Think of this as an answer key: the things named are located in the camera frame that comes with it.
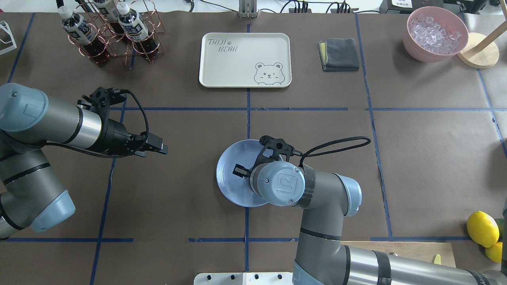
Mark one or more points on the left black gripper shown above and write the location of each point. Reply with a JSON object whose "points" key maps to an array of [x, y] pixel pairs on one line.
{"points": [[115, 137]]}

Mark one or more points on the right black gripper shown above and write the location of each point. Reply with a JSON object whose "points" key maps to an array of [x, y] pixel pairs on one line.
{"points": [[240, 170]]}

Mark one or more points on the blue plate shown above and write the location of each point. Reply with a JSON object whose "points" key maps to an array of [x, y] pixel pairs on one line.
{"points": [[233, 182]]}

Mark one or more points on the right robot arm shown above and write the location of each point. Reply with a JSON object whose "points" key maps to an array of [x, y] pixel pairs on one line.
{"points": [[321, 259]]}

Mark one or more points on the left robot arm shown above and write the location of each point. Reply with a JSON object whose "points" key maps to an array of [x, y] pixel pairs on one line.
{"points": [[30, 120]]}

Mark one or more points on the cream bear tray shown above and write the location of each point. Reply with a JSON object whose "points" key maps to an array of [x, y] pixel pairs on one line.
{"points": [[245, 60]]}

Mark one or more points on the dark bottle white cap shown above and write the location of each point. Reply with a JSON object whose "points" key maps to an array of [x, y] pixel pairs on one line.
{"points": [[84, 35]]}

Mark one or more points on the grey folded cloth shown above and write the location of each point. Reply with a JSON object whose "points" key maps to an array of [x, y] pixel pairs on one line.
{"points": [[338, 55]]}

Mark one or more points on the wooden cutting board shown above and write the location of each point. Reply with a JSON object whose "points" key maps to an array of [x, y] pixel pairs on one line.
{"points": [[421, 251]]}

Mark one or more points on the yellow plastic knife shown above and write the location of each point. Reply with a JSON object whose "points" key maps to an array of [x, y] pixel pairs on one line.
{"points": [[437, 259]]}

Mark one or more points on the pink bowl of ice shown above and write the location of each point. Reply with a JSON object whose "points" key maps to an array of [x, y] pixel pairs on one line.
{"points": [[433, 34]]}

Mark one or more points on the yellow lemon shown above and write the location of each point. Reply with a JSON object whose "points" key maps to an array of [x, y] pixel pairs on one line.
{"points": [[482, 229], [494, 252]]}

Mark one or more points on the green lime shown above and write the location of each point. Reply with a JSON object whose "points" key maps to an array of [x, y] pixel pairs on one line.
{"points": [[500, 224]]}

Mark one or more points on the wooden stand with carton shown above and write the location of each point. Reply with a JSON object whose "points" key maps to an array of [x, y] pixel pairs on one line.
{"points": [[481, 52]]}

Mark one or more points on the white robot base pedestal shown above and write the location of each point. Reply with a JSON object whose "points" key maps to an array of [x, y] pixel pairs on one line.
{"points": [[244, 278]]}

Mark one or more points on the copper wire bottle rack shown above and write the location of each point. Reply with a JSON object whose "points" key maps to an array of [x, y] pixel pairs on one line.
{"points": [[120, 46]]}

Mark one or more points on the white wire cup rack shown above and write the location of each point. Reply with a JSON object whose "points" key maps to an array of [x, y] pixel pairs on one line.
{"points": [[7, 40]]}

